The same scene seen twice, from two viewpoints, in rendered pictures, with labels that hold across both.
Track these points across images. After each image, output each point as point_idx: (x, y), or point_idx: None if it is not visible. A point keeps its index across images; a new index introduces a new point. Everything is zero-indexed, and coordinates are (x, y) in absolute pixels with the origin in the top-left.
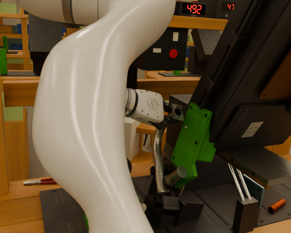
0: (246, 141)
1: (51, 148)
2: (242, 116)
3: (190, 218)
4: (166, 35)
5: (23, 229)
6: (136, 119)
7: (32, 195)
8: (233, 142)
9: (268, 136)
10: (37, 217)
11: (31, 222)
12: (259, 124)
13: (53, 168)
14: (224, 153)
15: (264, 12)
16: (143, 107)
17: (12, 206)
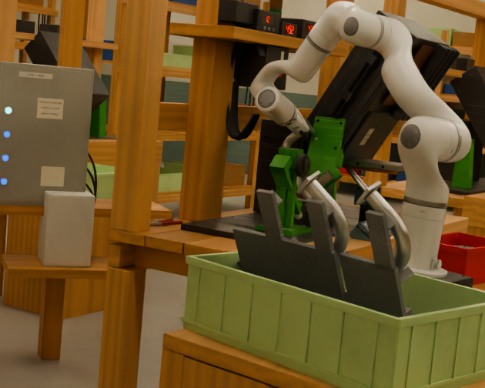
0: (359, 150)
1: (420, 91)
2: (369, 122)
3: (330, 224)
4: (277, 55)
5: (218, 240)
6: (292, 128)
7: (172, 229)
8: (353, 149)
9: (369, 147)
10: (212, 236)
11: (215, 238)
12: (372, 131)
13: (421, 98)
14: (347, 161)
15: None
16: (299, 117)
17: (175, 234)
